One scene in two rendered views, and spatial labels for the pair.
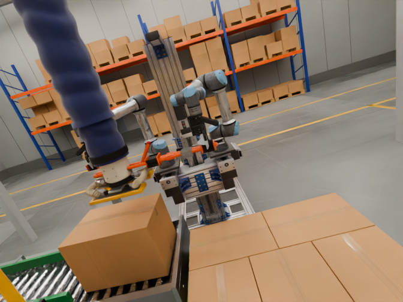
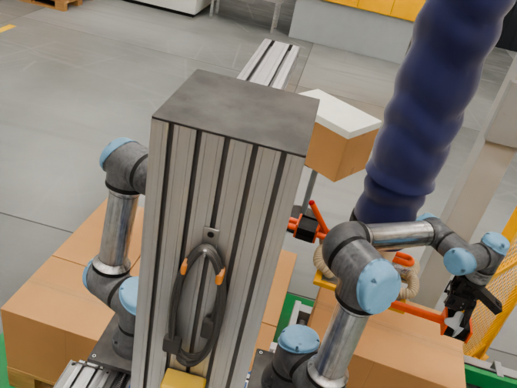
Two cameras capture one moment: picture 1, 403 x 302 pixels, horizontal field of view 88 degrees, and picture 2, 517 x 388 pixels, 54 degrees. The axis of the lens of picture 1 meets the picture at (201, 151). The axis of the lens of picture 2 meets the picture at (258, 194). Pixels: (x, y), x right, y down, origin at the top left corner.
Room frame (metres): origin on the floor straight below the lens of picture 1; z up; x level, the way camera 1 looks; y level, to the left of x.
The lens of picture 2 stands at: (2.84, 0.17, 2.38)
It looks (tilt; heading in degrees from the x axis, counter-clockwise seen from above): 32 degrees down; 183
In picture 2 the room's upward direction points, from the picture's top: 13 degrees clockwise
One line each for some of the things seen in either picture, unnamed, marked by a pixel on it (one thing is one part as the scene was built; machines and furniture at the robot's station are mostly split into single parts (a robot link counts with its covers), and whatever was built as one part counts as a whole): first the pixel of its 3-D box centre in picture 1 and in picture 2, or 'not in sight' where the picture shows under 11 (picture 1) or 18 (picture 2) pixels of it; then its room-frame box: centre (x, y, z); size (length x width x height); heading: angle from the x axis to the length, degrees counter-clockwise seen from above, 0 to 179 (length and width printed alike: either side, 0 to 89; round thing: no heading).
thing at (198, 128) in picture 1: (197, 124); not in sight; (1.22, -0.03, 1.42); 0.09 x 0.08 x 0.12; 82
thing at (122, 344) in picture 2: (219, 144); (136, 330); (1.76, -0.17, 1.09); 0.15 x 0.15 x 0.10
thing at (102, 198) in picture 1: (117, 191); not in sight; (1.19, 0.56, 1.17); 0.34 x 0.10 x 0.05; 83
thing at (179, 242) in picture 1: (179, 245); (284, 357); (1.28, 0.36, 0.58); 0.70 x 0.03 x 0.06; 176
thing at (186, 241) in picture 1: (183, 256); not in sight; (1.28, 0.36, 0.47); 0.70 x 0.03 x 0.15; 176
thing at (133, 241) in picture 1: (125, 239); (373, 359); (1.31, 0.72, 0.75); 0.60 x 0.40 x 0.40; 83
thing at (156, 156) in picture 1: (153, 160); (307, 228); (1.25, 0.30, 1.28); 0.10 x 0.08 x 0.06; 173
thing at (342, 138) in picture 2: not in sight; (325, 133); (-0.65, 0.39, 0.82); 0.60 x 0.40 x 0.40; 55
